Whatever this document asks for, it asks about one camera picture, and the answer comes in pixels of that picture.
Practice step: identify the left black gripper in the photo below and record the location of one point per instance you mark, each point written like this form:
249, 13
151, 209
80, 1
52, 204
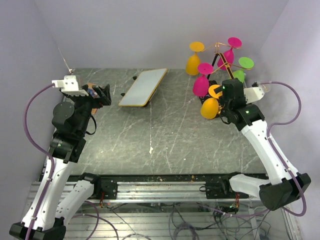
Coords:
103, 92

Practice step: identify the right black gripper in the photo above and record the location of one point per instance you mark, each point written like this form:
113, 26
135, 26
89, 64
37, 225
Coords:
222, 101

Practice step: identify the yellow wine glass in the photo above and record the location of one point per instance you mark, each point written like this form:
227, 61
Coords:
194, 60
211, 107

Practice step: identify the pink wine glass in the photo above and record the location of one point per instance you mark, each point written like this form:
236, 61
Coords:
201, 84
229, 56

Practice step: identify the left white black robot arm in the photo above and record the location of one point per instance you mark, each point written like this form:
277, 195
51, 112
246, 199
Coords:
48, 216

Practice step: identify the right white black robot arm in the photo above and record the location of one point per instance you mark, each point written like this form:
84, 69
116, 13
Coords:
285, 184

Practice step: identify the gold black wine glass rack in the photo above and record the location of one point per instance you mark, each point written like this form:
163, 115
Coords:
216, 77

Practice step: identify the green wine glass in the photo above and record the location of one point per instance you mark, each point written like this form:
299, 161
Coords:
245, 63

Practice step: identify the orange picture book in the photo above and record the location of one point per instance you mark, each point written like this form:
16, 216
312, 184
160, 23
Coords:
94, 95

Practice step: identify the yellow framed whiteboard tablet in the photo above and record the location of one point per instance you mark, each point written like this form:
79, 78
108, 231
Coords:
143, 88

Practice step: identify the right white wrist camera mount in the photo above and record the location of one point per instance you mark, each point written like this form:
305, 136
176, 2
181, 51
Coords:
256, 93

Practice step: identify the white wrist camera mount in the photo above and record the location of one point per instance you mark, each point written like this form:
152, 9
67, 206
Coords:
256, 93
69, 85

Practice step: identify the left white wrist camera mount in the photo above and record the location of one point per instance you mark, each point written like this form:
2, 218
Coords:
69, 85

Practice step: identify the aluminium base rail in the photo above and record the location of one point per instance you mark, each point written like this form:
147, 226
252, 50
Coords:
170, 188

